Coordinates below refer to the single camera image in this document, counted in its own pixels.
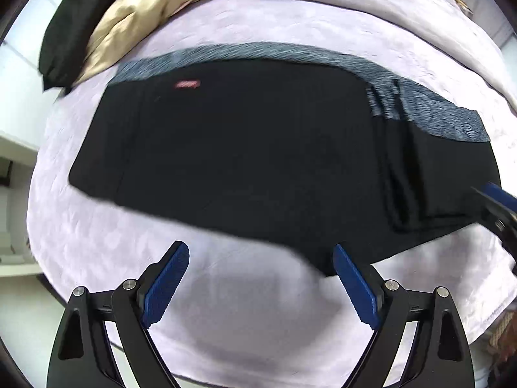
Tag lilac bed blanket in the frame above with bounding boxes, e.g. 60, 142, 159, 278
26, 0, 517, 386

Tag grey curtain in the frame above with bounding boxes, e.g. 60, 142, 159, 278
482, 0, 517, 49

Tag white shelf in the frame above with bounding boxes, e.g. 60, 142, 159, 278
0, 133, 45, 279

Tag beige garment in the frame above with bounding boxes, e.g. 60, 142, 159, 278
70, 0, 247, 87

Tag brown patterned bag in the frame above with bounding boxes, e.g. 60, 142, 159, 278
487, 303, 517, 388

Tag black pants with leaf-print stripe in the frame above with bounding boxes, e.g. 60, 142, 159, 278
68, 41, 503, 277

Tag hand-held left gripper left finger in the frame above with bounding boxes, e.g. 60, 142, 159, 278
46, 240, 190, 388

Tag black garment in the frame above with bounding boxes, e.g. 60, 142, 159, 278
38, 0, 156, 92

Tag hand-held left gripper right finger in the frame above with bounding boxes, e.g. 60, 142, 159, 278
332, 243, 475, 388

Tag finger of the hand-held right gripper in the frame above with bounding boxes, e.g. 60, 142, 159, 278
470, 182, 517, 251

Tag white cabinet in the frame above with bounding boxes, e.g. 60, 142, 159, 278
0, 8, 73, 146

